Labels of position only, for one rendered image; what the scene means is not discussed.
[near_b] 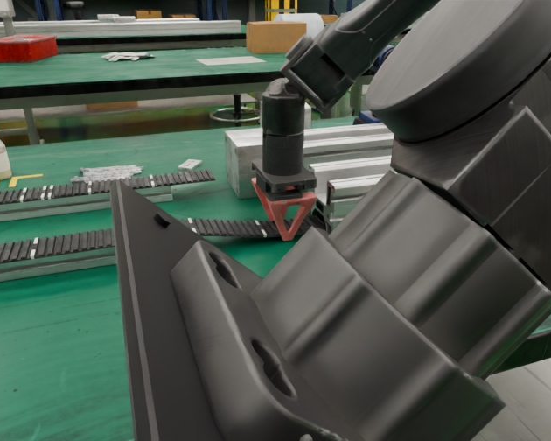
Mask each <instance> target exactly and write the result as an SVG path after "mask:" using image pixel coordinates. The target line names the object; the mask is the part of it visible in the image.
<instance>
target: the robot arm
mask: <svg viewBox="0 0 551 441"><path fill-rule="evenodd" d="M435 5H436V6H435ZM434 6H435V7H434ZM432 7H434V8H432ZM431 8H432V9H431ZM430 9H431V10H430ZM427 11H429V12H428V13H427V14H426V15H425V16H424V17H423V18H422V19H421V20H420V21H419V22H418V23H417V24H416V25H415V26H414V27H413V28H412V29H411V31H410V32H409V33H408V34H407V35H406V36H405V37H404V38H403V39H402V41H401V42H400V43H399V44H398V45H397V46H396V47H395V49H393V51H392V52H391V53H390V54H389V56H388V57H387V58H386V60H385V61H384V62H383V64H382V65H381V67H380V69H379V70H378V72H377V73H376V75H374V77H373V79H372V81H371V83H370V85H369V87H368V89H367V92H366V100H365V104H366V106H367V107H368V108H369V109H370V110H371V111H372V112H373V113H374V114H375V115H376V116H377V117H378V118H379V119H380V120H381V121H382V122H383V123H384V124H385V125H386V126H387V127H388V128H389V129H390V130H391V131H392V132H393V133H394V142H393V149H392V156H391V162H390V166H391V167H392V168H393V169H394V170H395V171H396V172H397V173H395V172H393V171H391V170H388V171H387V173H386V174H385V175H384V176H383V177H382V178H381V179H380V180H379V181H378V182H377V183H376V185H375V186H374V187H373V188H372V189H371V190H370V191H369V192H368V193H367V194H366V196H365V197H364V198H363V199H362V200H361V201H360V202H359V203H358V204H357V205H356V207H355V208H354V209H353V210H352V211H351V212H350V213H349V214H348V215H347V216H346V217H345V218H344V219H343V220H342V221H341V222H340V223H339V224H338V225H337V226H336V227H335V229H334V230H333V231H332V232H331V233H330V234H328V233H327V232H326V231H325V230H322V229H321V228H319V227H317V228H315V227H314V226H311V227H310V229H309V230H308V231H307V232H306V233H305V234H304V235H303V236H302V237H301V239H300V240H299V241H298V242H297V243H296V244H295V245H294V246H293V247H292V248H291V250H290V251H289V252H288V253H287V254H286V255H285V256H284V257H283V258H282V260H281V261H280V262H279V263H278V264H277V265H276V266H275V267H274V268H273V269H272V270H271V271H270V272H269V273H268V274H267V275H266V276H265V277H264V279H263V280H262V279H260V278H259V277H258V276H256V275H255V274H254V273H252V272H251V271H249V270H248V269H246V268H244V267H243V266H241V265H240V264H238V263H237V262H236V261H234V260H233V259H231V258H230V257H228V256H227V255H225V254H223V253H222V252H221V251H219V250H218V249H216V248H215V247H214V246H212V245H211V244H209V243H207V242H205V241H201V240H198V241H197V242H196V243H195V244H194V245H193V246H192V248H191V249H190V250H189V251H188V252H187V253H186V254H185V256H184V257H183V258H182V259H181V260H180V261H179V262H178V264H177V265H176V266H175V267H174V268H173V269H172V270H171V272H170V278H171V283H172V286H173V289H174V292H175V295H176V298H177V301H178V306H179V309H180V311H181V315H182V318H183V321H184V323H185V329H186V331H187V334H188V337H189V341H190V343H191V346H192V351H193V354H194V357H195V360H196V363H197V366H198V369H199V374H200V377H201V380H202V382H203V386H204V389H205V392H206V396H207V400H208V402H209V405H210V408H211V412H212V414H213V419H214V422H215V424H216V426H217V428H218V430H219V432H220V434H221V436H222V437H223V438H224V439H225V441H471V440H472V439H473V438H474V437H475V436H476V435H477V434H478V433H479V432H480V431H481V430H482V429H483V428H484V427H485V426H486V425H487V424H488V423H489V422H490V421H491V420H492V419H493V418H494V417H495V416H496V415H497V414H498V413H499V412H500V411H501V410H502V409H503V408H504V407H505V406H506V404H505V403H504V402H503V401H502V400H501V399H500V397H499V395H498V394H497V392H496V391H495V390H494V388H493V387H492V386H491V385H490V384H489V383H488V381H487V380H486V379H487V378H488V377H489V376H490V375H491V374H492V373H493V372H494V371H495V370H496V369H497V368H498V367H499V366H500V365H501V364H502V363H503V362H504V361H505V360H506V359H507V358H508V357H509V356H510V355H511V354H512V353H513V352H514V351H515V350H516V349H517V348H518V347H519V346H520V345H521V344H522V343H523V342H524V341H525V340H526V339H527V338H528V337H529V336H530V335H531V334H532V333H533V332H534V331H535V330H536V329H537V328H538V327H539V326H540V325H541V324H542V323H543V322H544V321H545V320H546V319H547V318H548V317H549V316H550V315H551V0H366V1H365V2H364V3H362V4H360V5H359V6H357V7H356V8H354V9H353V10H350V11H348V12H347V13H344V14H343V15H342V16H341V17H340V18H339V19H338V20H336V21H335V22H334V23H333V24H330V23H329V24H328V25H327V26H326V27H325V28H324V29H323V30H322V31H321V32H320V33H319V34H318V35H317V36H316V37H315V38H312V37H311V36H308V34H307V33H305V34H304V35H303V36H302V37H301V38H300V39H299V40H298V41H297V42H296V43H295V44H294V45H293V46H292V47H291V48H290V49H289V51H288V52H287V53H286V58H287V60H286V61H285V63H284V64H283V65H282V66H281V67H280V72H281V73H282V74H283V75H284V76H285V77H286V78H280V79H276V80H273V81H272V82H271V83H270V84H269V85H268V87H267V89H266V91H265V92H264V93H262V159H258V160H253V161H252V170H256V178H252V179H251V180H252V184H253V186H254V188H255V190H256V192H257V194H258V197H259V199H260V201H261V203H262V205H263V207H264V209H265V211H266V214H267V216H268V217H269V220H270V221H272V220H275V224H276V225H277V228H278V230H279V232H280V235H281V237H282V239H283V240H284V241H290V240H293V238H294V236H295V234H296V232H297V230H298V229H299V227H300V225H301V223H302V221H303V219H304V218H305V216H306V215H307V213H308V212H309V211H310V209H311V208H312V206H313V205H314V203H315V202H316V200H317V195H316V194H315V193H314V192H300V191H299V190H307V189H313V188H316V187H317V177H315V176H314V175H313V174H312V173H311V172H310V171H308V170H307V169H306V168H305V167H304V166H303V146H304V118H305V100H306V99H307V98H308V99H309V100H310V101H311V102H312V103H313V104H314V105H315V106H316V107H317V108H318V109H319V110H320V111H321V112H322V113H323V114H324V115H325V114H326V113H327V112H328V111H329V110H330V109H331V108H332V107H333V106H334V105H335V104H336V103H337V102H338V101H339V100H340V99H341V98H342V97H343V96H344V95H345V94H346V92H347V91H348V90H349V89H350V88H351V87H352V85H353V84H354V83H355V81H356V79H357V78H359V77H360V76H361V75H362V74H363V73H364V72H365V71H367V70H368V69H369V68H370V67H371V66H372V65H373V63H374V61H375V60H376V59H377V58H378V56H379V55H380V54H381V52H382V51H383V50H384V49H385V48H386V47H387V46H388V45H389V44H390V43H391V42H392V41H393V40H394V39H395V38H396V37H397V36H399V35H400V34H401V33H402V32H404V31H405V30H406V29H407V28H408V27H409V26H410V25H412V24H413V23H414V22H415V21H416V20H417V19H419V18H420V17H421V16H422V15H424V14H425V13H426V12H427ZM318 97H319V98H320V99H321V100H322V101H321V100H320V99H319V98H318ZM295 188H296V189H295ZM295 205H300V207H299V209H298V211H297V213H296V217H295V219H294V221H293V223H292V225H291V227H290V230H289V231H287V229H286V227H285V225H284V222H283V218H284V215H285V214H286V211H287V208H288V206H295Z"/></svg>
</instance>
